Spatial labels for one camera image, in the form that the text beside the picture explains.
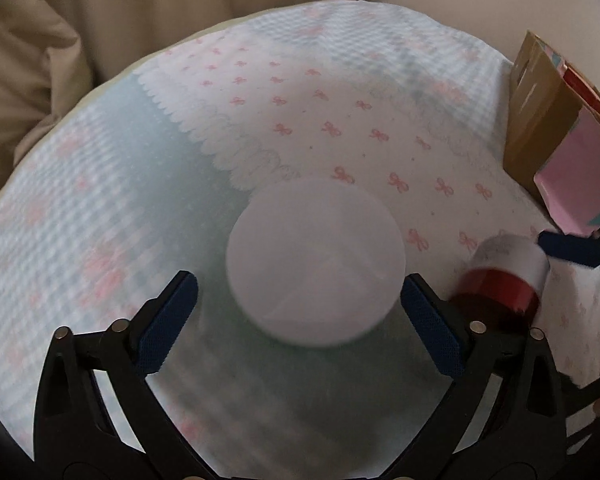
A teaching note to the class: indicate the pink box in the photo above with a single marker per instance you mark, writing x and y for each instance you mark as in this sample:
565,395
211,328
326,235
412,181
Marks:
540,125

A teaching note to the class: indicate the red and white can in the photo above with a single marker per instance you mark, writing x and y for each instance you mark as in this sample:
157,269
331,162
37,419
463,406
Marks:
505,280

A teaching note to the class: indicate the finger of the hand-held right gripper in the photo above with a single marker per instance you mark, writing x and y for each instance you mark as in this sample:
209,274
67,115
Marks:
590,390
572,249

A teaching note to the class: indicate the beige curtain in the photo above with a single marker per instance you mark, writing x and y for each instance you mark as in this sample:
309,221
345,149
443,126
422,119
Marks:
80,20

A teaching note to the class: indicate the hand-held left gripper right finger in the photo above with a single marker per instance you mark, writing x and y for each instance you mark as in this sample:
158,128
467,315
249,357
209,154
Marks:
432,330

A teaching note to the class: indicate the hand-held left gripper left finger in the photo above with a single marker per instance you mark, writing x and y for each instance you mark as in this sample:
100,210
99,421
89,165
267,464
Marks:
167,322

